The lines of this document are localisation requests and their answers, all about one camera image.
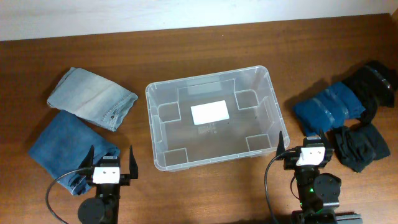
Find black garment with band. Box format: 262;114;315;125
342;60;397;123

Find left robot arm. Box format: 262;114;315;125
78;147;138;224

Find right black camera cable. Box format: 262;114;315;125
264;149;301;224

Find light blue jeans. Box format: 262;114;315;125
47;67;138;132

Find dark blue garment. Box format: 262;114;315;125
293;82;365;136

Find medium blue jeans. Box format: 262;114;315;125
29;110;120;179

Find left black camera cable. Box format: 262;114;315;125
45;167;94;224

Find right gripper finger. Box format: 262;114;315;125
275;131;285;160
319;129;333;151

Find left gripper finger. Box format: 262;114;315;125
129;146;139;179
79;145;95;169

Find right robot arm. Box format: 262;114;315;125
276;131;363;224

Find black camera cable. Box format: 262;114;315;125
45;167;94;224
264;149;301;224

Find white label in bin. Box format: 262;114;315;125
190;100;229;125

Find clear plastic storage bin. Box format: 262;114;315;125
146;65;290;172

